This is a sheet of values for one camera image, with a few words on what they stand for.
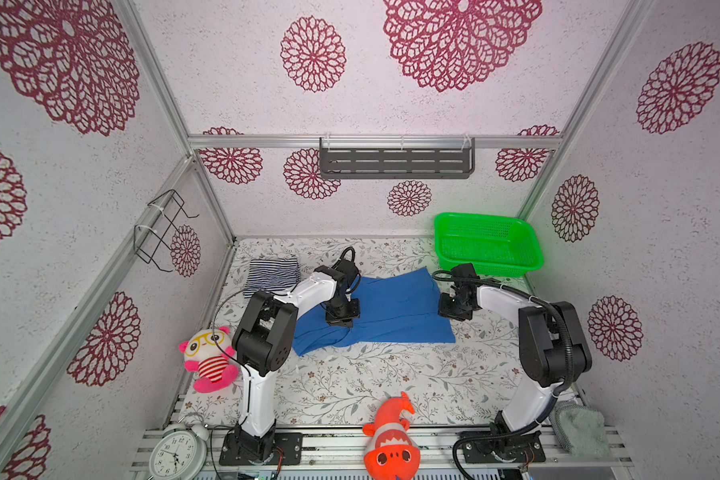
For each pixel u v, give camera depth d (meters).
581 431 0.76
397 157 0.93
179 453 0.70
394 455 0.66
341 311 0.82
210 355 0.81
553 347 0.49
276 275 1.06
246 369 0.55
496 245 1.17
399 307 1.03
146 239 0.73
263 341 0.52
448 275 0.87
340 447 0.76
